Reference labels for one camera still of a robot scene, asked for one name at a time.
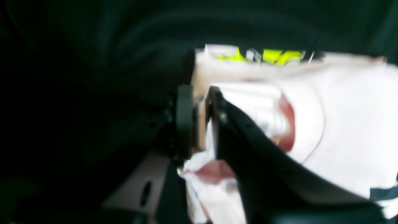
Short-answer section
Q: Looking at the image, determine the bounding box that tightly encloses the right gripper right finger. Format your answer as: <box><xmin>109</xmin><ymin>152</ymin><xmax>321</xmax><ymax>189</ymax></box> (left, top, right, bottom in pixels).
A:
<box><xmin>207</xmin><ymin>86</ymin><xmax>389</xmax><ymax>224</ymax></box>

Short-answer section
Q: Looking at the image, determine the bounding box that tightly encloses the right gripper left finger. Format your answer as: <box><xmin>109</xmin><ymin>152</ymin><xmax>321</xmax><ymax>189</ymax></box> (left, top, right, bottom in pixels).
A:
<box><xmin>101</xmin><ymin>85</ymin><xmax>194</xmax><ymax>224</ymax></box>

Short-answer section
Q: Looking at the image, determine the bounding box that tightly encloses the pink T-shirt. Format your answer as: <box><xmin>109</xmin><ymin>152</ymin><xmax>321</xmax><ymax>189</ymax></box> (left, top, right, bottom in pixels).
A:
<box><xmin>178</xmin><ymin>44</ymin><xmax>397</xmax><ymax>224</ymax></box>

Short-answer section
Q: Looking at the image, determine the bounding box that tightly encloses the black table cloth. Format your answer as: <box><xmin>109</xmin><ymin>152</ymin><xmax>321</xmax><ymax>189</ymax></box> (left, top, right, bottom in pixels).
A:
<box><xmin>1</xmin><ymin>0</ymin><xmax>397</xmax><ymax>224</ymax></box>

